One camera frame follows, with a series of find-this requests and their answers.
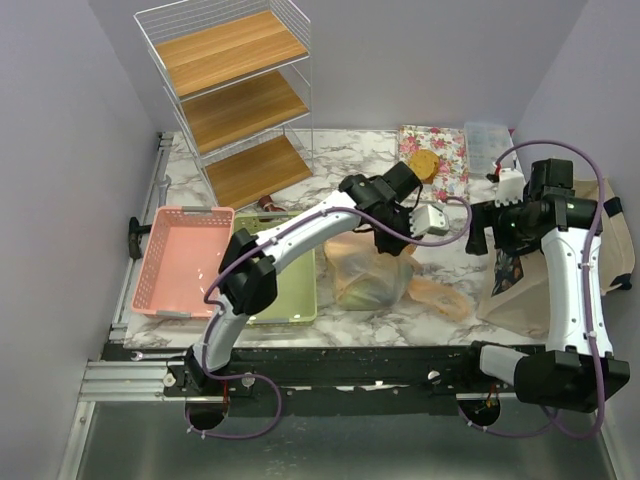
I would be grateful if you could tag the white wire wooden shelf rack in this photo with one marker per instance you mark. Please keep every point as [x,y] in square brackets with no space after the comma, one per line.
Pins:
[238,75]

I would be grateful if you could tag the green plastic basket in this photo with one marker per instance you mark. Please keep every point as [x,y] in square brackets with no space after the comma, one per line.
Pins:
[296,302]

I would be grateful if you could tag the brown small bottle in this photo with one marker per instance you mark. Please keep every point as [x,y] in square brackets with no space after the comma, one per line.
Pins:
[267,204]

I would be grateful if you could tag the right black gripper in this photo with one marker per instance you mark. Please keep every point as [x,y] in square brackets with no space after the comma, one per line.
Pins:
[481,215]

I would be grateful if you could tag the beige canvas tote bag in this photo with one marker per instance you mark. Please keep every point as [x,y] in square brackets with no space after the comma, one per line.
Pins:
[515,293]

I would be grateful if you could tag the black clamp handle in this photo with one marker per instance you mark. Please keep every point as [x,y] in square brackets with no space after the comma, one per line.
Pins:
[135,231]

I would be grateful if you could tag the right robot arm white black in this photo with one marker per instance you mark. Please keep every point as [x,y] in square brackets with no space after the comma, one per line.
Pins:
[577,369]

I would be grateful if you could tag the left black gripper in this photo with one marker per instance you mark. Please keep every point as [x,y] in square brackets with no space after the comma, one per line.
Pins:
[392,248]

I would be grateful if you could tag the pink plastic basket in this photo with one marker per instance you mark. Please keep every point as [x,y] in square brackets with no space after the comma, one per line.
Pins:
[181,260]

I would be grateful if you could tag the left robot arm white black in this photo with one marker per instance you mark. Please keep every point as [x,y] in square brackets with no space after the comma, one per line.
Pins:
[247,280]

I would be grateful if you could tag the clear plastic compartment box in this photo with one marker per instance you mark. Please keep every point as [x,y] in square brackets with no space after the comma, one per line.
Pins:
[485,142]

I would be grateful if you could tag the floral pattern tray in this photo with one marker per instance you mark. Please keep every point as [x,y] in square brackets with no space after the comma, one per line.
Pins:
[449,144]

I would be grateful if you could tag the brown bread slices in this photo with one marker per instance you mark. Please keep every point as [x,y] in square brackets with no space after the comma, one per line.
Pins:
[425,164]

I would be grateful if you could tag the black metal base rail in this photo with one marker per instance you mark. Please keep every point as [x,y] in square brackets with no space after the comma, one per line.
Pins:
[301,381]

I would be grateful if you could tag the orange plastic grocery bag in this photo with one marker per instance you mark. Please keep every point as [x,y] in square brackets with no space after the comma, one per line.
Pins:
[364,279]

